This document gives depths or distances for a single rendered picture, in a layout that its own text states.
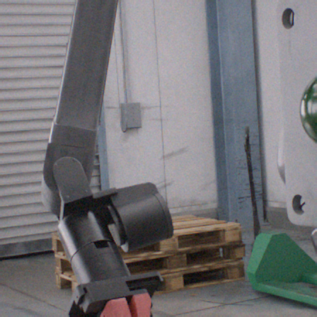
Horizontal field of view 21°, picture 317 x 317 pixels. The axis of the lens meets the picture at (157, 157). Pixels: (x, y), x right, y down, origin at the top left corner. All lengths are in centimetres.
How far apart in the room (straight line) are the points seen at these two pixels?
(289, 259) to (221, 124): 342
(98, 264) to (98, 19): 34
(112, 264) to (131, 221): 6
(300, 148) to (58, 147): 69
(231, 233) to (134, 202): 532
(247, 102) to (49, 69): 211
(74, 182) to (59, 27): 746
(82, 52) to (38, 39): 725
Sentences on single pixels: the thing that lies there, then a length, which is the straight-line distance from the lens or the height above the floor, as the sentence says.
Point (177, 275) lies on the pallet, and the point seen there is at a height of 12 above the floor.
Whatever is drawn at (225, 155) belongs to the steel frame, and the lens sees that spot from 928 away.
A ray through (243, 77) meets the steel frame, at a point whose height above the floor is 160.
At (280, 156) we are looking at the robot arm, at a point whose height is 125.
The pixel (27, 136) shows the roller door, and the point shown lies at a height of 114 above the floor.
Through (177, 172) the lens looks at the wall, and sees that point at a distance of 903.
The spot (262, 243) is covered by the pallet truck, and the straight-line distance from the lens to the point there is 606.
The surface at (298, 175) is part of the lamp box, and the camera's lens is 34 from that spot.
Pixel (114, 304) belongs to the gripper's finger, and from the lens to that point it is 90.
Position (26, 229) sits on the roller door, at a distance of 827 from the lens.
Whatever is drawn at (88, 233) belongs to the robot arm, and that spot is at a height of 116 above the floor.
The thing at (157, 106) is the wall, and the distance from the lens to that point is 891.
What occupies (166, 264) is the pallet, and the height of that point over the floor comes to 20.
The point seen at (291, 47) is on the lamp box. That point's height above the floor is 131.
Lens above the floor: 129
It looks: 3 degrees down
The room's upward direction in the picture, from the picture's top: 4 degrees counter-clockwise
